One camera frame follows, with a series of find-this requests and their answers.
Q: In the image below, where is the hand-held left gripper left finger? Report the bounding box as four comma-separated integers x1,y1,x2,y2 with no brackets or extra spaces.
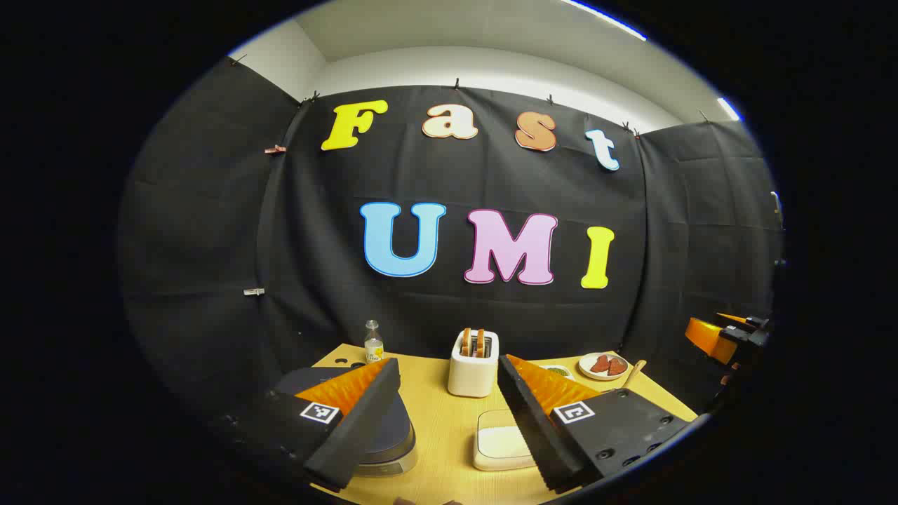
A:
210,358,402,493

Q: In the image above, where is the black backdrop cloth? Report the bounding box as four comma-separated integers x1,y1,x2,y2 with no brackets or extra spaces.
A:
118,56,785,422

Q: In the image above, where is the small glass bottle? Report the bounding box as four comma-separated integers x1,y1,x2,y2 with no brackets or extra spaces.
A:
363,320,385,363

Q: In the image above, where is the white round plate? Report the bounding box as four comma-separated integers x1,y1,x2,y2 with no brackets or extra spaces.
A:
579,352,630,382

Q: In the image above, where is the grey black rice cooker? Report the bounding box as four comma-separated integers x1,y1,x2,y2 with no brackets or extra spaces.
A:
272,366,418,479

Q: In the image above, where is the white rice box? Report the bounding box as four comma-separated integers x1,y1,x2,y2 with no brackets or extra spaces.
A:
472,410,541,472

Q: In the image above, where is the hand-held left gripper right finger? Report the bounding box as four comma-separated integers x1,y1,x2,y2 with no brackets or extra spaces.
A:
497,354,695,493

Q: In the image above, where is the white toaster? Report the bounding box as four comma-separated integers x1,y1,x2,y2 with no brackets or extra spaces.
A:
448,328,500,398

